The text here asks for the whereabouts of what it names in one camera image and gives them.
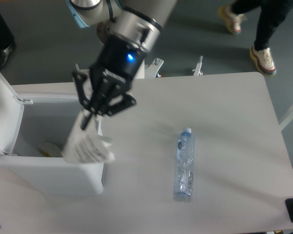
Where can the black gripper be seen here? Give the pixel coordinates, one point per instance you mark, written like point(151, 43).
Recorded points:
point(113, 72)

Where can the white plastic wrapper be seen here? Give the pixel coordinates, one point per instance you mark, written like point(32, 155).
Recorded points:
point(87, 146)

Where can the clear plastic water bottle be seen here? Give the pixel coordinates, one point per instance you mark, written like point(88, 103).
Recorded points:
point(184, 166)

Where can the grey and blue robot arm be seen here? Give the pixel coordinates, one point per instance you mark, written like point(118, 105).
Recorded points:
point(136, 28)

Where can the white crumpled trash in bin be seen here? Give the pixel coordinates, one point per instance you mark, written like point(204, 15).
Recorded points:
point(50, 149)

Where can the white trash can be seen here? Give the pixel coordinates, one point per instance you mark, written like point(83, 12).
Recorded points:
point(51, 118)

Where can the white trash can lid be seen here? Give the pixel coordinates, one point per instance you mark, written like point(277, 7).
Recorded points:
point(11, 113)

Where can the black leather shoe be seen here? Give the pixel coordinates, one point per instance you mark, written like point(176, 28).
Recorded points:
point(6, 54)

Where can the white and red sneaker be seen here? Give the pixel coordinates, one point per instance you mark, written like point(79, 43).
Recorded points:
point(263, 61)

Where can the black trouser leg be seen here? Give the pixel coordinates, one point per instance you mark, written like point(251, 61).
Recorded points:
point(273, 13)

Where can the white pedestal foot bracket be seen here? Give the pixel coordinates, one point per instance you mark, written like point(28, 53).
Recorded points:
point(152, 70)

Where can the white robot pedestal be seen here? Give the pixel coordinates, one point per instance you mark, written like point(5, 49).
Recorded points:
point(103, 30)

